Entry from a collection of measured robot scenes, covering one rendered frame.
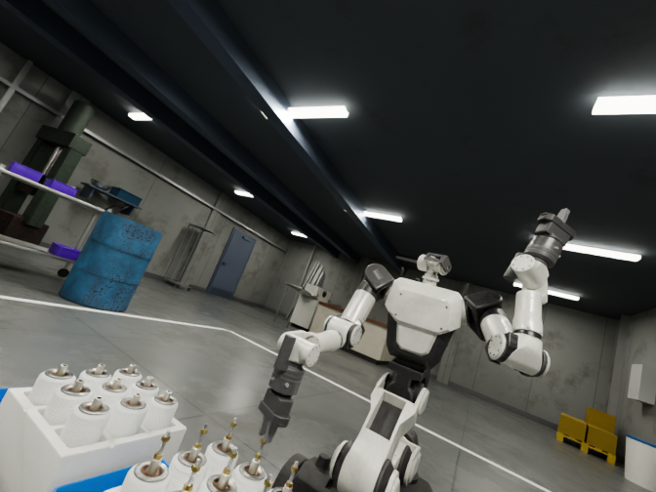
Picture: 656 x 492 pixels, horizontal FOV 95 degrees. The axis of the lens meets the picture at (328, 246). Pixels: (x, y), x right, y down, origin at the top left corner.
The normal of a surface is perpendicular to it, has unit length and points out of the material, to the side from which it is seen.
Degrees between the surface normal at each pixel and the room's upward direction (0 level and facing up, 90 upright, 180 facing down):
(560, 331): 90
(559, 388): 90
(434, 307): 101
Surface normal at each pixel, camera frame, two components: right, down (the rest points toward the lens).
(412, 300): -0.40, -0.13
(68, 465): 0.85, 0.21
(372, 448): 0.01, -0.93
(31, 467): -0.40, -0.33
